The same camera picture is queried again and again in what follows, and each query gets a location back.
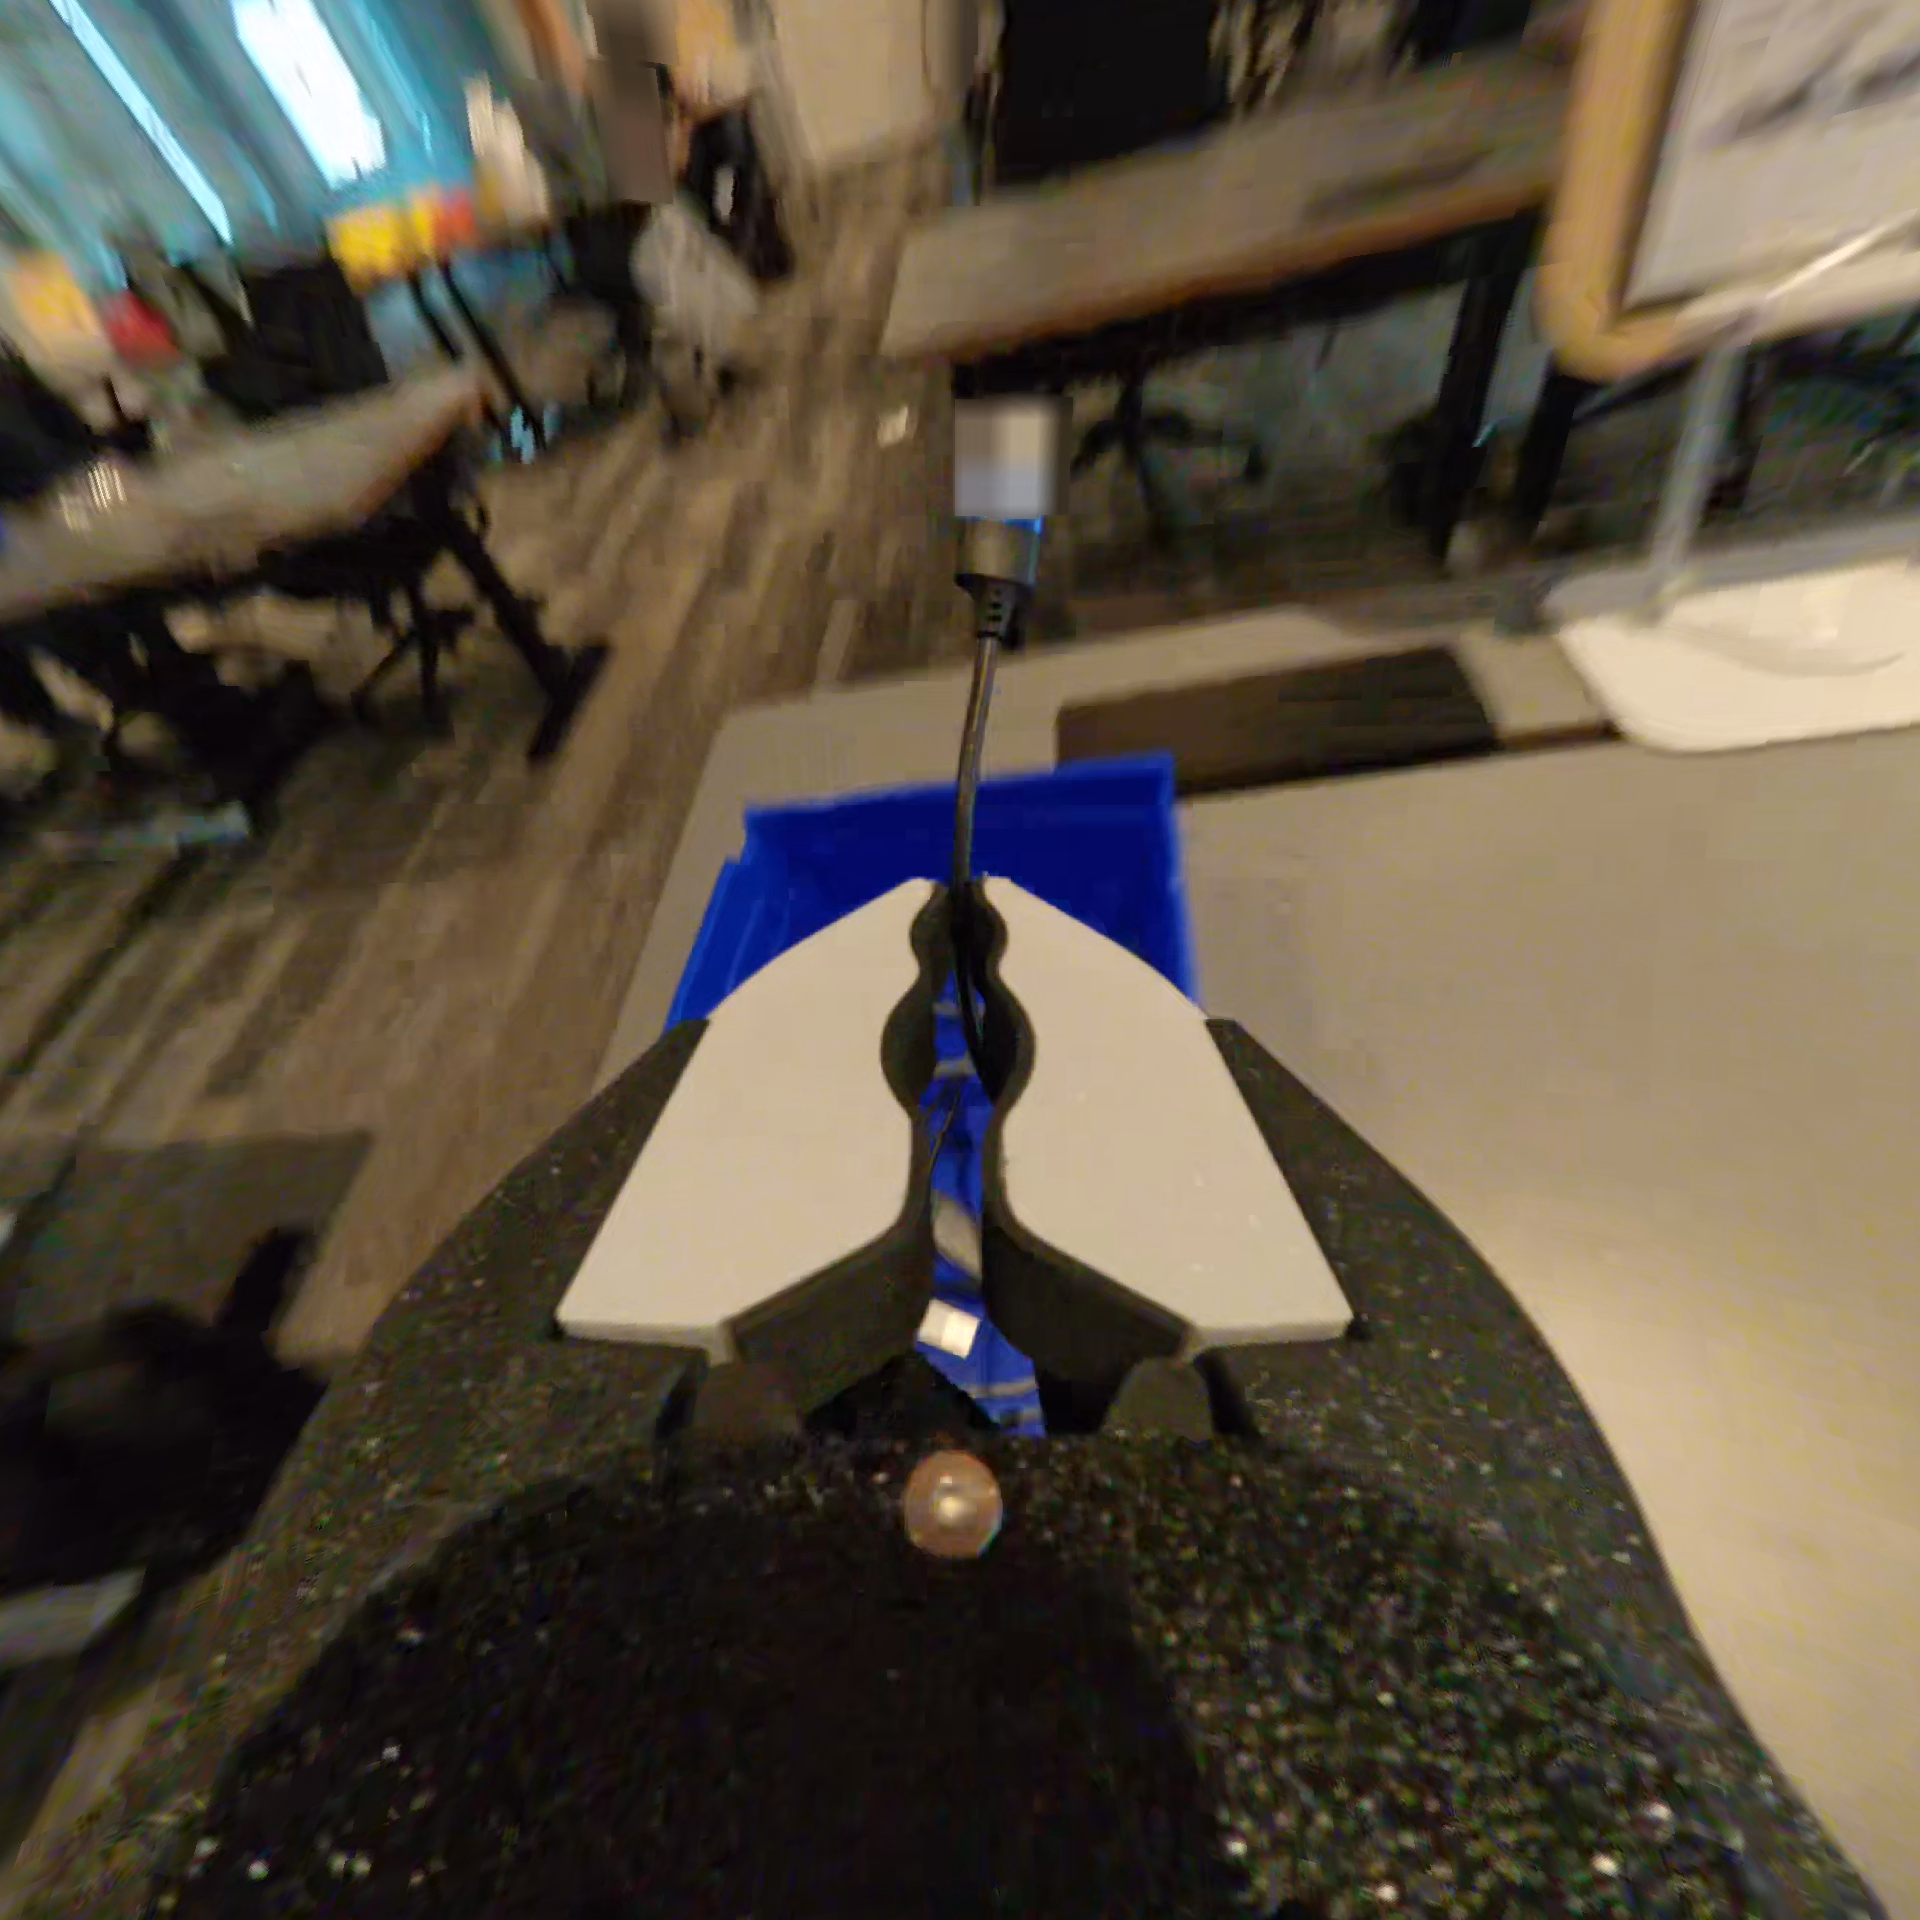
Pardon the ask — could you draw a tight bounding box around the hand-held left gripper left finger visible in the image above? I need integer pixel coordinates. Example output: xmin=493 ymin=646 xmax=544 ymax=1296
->
xmin=551 ymin=878 xmax=958 ymax=1418

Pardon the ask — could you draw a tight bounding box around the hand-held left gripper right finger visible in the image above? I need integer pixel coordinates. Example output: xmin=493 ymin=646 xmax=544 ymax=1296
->
xmin=971 ymin=873 xmax=1360 ymax=1413

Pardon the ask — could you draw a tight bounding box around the blue plastic bin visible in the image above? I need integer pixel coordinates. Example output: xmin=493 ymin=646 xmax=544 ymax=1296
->
xmin=663 ymin=749 xmax=1202 ymax=1441

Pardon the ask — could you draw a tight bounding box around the black cable with grey plug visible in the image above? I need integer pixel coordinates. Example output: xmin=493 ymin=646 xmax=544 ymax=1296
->
xmin=943 ymin=514 xmax=1058 ymax=1104

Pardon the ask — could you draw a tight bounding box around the black flat pad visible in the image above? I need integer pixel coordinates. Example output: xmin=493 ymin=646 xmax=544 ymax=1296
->
xmin=1053 ymin=643 xmax=1618 ymax=798

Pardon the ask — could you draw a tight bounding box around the white board stand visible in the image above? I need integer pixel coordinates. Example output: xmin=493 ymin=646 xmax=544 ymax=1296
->
xmin=1546 ymin=224 xmax=1920 ymax=754

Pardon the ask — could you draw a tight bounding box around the long wooden table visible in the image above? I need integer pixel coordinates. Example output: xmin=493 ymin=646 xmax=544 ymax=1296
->
xmin=877 ymin=58 xmax=1576 ymax=565
xmin=0 ymin=368 xmax=608 ymax=767

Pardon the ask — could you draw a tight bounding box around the wooden instruction board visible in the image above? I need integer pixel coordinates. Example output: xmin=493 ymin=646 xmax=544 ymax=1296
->
xmin=1533 ymin=0 xmax=1920 ymax=384

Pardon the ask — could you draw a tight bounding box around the large paned window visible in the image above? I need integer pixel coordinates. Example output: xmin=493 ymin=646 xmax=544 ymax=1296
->
xmin=0 ymin=0 xmax=392 ymax=255

